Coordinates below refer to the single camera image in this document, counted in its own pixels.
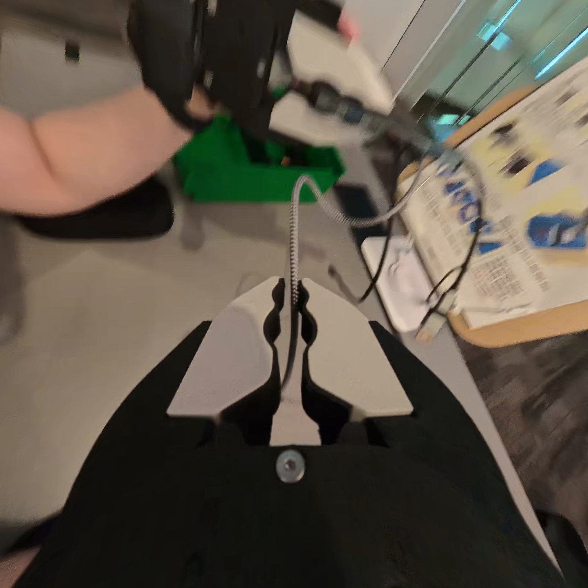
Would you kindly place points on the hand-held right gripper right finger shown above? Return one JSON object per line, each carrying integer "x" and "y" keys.
{"x": 353, "y": 363}

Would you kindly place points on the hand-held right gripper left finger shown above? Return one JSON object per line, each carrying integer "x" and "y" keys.
{"x": 225, "y": 363}

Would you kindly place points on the grey USB hub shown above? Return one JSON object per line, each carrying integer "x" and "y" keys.
{"x": 349, "y": 110}

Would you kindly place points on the green plastic bin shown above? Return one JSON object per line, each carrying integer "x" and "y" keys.
{"x": 257, "y": 179}

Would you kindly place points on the person's left forearm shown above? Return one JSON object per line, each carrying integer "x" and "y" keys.
{"x": 82, "y": 156}

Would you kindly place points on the black desk slot cover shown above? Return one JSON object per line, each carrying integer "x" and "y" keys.
{"x": 363, "y": 206}

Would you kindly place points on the wooden instruction sign board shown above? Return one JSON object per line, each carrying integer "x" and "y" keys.
{"x": 505, "y": 206}

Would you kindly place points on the glass partition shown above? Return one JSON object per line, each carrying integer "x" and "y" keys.
{"x": 482, "y": 46}

